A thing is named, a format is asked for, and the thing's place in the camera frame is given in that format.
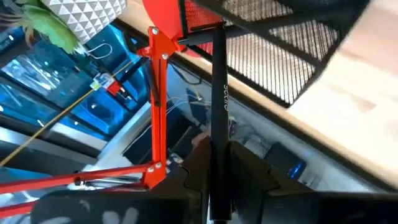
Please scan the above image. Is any black mesh desk organizer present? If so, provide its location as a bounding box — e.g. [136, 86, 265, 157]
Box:
[178, 0, 371, 108]

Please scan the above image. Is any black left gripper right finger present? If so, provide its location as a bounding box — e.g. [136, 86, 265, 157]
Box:
[229, 141, 315, 224]

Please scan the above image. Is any hanging power drop cord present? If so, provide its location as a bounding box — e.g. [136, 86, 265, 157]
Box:
[0, 58, 136, 167]

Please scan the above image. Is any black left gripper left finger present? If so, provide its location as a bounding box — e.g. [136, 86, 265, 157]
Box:
[149, 136, 212, 224]

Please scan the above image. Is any red desk lamp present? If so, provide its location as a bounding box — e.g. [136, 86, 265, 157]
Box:
[0, 0, 224, 218]

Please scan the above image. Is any white triangle-patterned plant pot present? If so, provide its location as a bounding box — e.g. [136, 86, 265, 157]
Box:
[40, 0, 127, 44]

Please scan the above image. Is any green succulent plant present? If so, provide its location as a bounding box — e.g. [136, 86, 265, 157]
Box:
[0, 0, 78, 54]

